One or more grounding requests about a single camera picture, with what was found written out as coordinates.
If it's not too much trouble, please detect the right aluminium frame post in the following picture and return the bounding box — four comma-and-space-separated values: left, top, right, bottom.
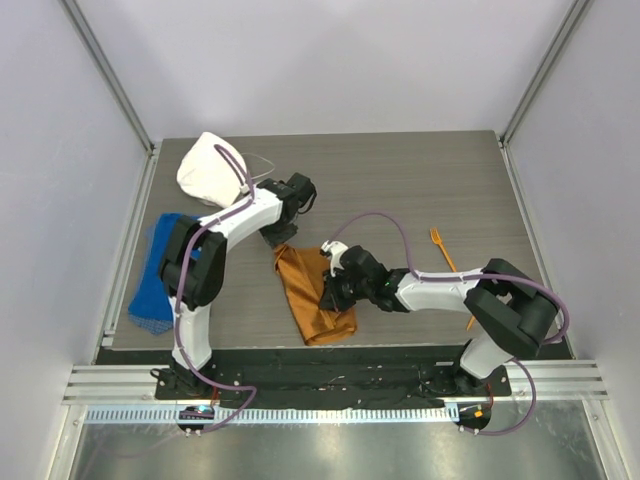
498, 0, 596, 147

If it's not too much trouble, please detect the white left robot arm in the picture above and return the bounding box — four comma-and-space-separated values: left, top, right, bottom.
156, 173, 317, 399

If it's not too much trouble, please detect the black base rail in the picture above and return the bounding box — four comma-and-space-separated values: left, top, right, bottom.
150, 346, 512, 410

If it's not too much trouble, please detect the white slotted cable duct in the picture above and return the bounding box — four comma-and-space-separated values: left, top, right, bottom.
85, 403, 459, 425

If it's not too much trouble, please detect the left aluminium frame post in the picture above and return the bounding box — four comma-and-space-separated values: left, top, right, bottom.
58, 0, 157, 154

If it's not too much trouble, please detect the orange satin napkin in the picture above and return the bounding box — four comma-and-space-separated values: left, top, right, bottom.
274, 244, 358, 346

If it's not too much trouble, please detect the orange plastic fork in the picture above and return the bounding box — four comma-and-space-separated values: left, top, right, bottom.
430, 227, 457, 272

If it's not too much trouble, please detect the aluminium frame post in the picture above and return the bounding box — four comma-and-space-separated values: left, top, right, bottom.
58, 0, 157, 154
498, 0, 596, 147

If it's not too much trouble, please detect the white cloth cap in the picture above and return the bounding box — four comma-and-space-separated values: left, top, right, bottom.
176, 132, 249, 208

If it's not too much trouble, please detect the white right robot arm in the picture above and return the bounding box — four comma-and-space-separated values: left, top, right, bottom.
319, 241, 566, 395

